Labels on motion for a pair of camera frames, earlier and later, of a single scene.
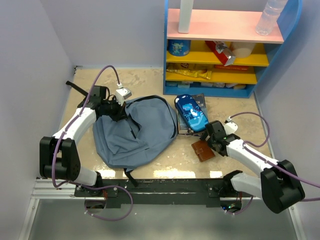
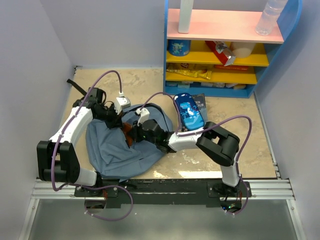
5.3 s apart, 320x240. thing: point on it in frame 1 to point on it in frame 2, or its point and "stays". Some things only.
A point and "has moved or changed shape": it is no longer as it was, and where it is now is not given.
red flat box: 232,67 stays
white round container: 242,49 stays
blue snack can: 179,48 stays
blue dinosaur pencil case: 191,112 stays
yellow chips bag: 196,70 stays
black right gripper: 204,135 to 135,132
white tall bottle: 185,13 stays
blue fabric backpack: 149,124 has moved or changed shape
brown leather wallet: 203,150 to 127,127
